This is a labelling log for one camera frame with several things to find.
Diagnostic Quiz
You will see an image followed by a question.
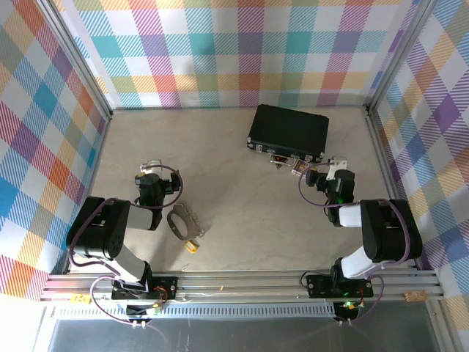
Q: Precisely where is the aluminium frame post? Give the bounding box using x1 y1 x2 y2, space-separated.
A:
38 0 114 120
364 0 440 113

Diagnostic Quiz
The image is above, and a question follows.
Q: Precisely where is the black electronics box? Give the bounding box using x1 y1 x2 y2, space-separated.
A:
333 300 362 323
126 302 164 320

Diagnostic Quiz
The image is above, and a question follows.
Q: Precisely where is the small orange tag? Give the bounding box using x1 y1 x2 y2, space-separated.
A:
402 290 428 304

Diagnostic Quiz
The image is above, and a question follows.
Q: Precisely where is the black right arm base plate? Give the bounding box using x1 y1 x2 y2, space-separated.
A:
306 274 374 298

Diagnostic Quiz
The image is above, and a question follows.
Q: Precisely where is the black hard case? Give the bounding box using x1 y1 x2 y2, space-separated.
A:
245 103 330 163

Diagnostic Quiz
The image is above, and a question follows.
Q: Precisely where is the playing card box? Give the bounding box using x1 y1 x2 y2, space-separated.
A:
291 159 312 177

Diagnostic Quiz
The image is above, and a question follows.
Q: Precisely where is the aluminium side rail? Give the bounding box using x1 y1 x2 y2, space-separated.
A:
362 106 421 271
64 113 113 274

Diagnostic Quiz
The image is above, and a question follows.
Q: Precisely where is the slotted grey cable duct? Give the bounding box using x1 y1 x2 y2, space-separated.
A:
54 303 336 320

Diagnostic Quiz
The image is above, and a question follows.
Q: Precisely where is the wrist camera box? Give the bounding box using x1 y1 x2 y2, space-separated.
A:
140 158 163 174
327 156 349 180

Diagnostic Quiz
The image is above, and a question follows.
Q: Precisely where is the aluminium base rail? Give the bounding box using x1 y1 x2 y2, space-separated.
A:
42 271 446 304

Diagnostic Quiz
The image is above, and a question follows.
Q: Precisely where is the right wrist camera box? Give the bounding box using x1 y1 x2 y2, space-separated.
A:
327 156 349 180

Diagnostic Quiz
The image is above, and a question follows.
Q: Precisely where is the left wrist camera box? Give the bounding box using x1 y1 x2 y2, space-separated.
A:
140 158 163 174

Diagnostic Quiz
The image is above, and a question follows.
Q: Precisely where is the clear plastic bag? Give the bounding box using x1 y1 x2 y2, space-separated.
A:
167 202 206 241

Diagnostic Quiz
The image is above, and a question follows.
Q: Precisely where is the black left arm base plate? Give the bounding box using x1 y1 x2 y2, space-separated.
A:
111 274 179 300

